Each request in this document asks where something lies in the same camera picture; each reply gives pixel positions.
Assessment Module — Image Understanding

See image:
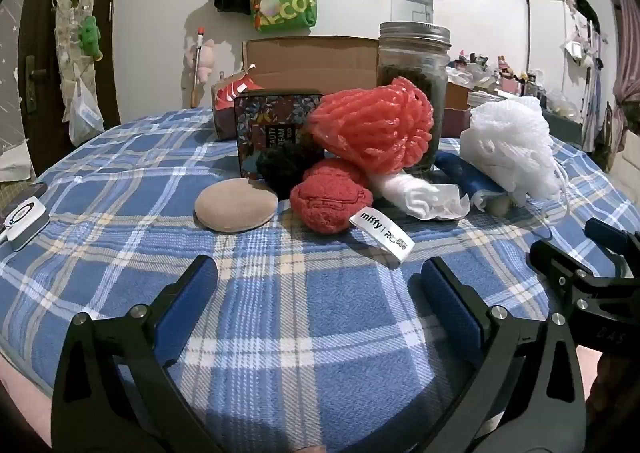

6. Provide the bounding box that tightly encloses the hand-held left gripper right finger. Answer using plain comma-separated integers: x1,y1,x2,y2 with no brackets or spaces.
420,256,586,453

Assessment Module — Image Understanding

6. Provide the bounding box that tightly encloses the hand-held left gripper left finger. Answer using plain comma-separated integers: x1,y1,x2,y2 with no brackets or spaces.
50,254,221,453

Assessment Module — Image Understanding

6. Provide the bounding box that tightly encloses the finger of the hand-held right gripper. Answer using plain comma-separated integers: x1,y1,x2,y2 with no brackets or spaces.
529,239,626,314
585,218,640,259

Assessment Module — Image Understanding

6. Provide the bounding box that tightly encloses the beige round sponge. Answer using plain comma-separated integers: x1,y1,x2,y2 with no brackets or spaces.
194,178,279,234

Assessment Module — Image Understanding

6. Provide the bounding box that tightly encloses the white plastic bag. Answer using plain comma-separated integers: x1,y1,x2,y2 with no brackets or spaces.
372,173,472,221

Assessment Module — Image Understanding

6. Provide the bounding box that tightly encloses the white bath pouf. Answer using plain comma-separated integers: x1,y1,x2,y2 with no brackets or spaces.
459,97,568,206

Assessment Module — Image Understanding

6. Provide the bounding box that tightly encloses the blue cloth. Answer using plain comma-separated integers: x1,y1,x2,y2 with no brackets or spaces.
435,150,506,199

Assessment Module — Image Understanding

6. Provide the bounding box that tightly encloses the black fuzzy ball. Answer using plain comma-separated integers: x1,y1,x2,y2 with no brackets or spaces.
256,130,326,201

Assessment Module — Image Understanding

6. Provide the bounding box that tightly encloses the red knitted ball with label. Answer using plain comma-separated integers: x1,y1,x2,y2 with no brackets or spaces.
290,158,414,268

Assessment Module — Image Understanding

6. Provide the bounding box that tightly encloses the coral bath pouf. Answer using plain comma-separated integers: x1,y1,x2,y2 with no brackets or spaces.
306,77,435,175

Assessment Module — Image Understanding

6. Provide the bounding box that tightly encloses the cardboard box with red bottom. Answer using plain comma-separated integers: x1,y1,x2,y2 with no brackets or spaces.
211,36,501,141

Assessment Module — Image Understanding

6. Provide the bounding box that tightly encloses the dark covered table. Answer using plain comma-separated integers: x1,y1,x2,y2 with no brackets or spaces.
450,78,586,149

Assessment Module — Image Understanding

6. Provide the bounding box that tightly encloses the blue plaid blanket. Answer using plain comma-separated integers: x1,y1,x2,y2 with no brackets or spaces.
0,106,640,453

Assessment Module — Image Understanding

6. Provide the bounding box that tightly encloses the white device with round dial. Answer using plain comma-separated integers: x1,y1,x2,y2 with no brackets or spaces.
0,197,51,252

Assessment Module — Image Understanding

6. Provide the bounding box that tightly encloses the pink curtain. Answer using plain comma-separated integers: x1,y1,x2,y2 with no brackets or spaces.
612,0,640,109

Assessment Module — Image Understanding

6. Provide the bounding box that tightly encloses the patterned tin box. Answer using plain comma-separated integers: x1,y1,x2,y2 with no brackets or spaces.
233,89,326,181

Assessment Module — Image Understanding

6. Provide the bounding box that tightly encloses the row of small figurines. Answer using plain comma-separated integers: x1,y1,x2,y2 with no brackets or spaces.
450,49,538,96

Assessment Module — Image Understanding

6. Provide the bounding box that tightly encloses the white wardrobe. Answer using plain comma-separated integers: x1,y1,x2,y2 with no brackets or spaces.
525,0,601,154

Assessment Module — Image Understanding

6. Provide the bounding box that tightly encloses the clear plastic bag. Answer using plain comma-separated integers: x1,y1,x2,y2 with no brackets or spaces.
67,78,106,148

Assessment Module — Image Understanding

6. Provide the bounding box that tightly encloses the pink plush toy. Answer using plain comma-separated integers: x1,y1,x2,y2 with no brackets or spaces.
186,39,216,83

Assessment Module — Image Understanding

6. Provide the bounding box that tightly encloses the glass jar with metal lid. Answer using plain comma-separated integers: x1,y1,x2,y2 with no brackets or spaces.
376,22,452,174

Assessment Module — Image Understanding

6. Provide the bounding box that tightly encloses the stick with red tip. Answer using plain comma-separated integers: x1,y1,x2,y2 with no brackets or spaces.
190,26,206,109

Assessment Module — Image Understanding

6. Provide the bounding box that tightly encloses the dark wooden door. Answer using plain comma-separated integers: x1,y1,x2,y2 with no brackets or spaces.
17,0,123,154

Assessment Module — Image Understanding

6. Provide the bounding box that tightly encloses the green plush toy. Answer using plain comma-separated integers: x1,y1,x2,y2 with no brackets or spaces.
77,16,103,56

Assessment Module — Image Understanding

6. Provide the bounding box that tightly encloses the clear hanging organizer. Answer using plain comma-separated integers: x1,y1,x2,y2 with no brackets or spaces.
52,0,96,79

